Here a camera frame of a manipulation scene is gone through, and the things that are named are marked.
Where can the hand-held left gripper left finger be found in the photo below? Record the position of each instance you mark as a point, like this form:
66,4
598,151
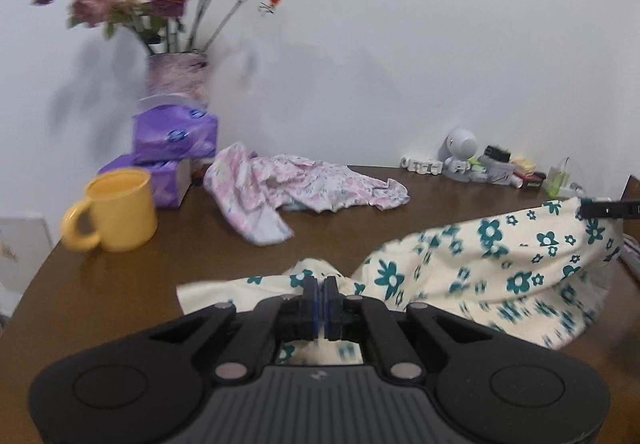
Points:
312,306

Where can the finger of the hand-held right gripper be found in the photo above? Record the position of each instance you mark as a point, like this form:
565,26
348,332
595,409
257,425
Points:
610,209

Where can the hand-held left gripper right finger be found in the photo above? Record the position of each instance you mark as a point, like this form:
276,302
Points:
330,314

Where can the cream green floral garment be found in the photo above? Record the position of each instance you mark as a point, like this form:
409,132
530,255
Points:
500,264

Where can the green spray bottle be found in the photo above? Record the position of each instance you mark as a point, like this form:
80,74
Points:
555,181

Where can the dark brown box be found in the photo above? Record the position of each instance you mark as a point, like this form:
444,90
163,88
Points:
532,180

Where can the grey tin box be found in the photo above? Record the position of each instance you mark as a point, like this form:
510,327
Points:
497,174

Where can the black charger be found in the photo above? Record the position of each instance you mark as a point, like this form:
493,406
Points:
496,153

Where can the pink floral garment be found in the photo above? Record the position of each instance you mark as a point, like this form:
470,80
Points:
250,184

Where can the white astronaut speaker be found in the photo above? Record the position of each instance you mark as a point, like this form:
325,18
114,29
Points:
460,144

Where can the yellow mug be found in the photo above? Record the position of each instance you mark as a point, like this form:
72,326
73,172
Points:
125,214

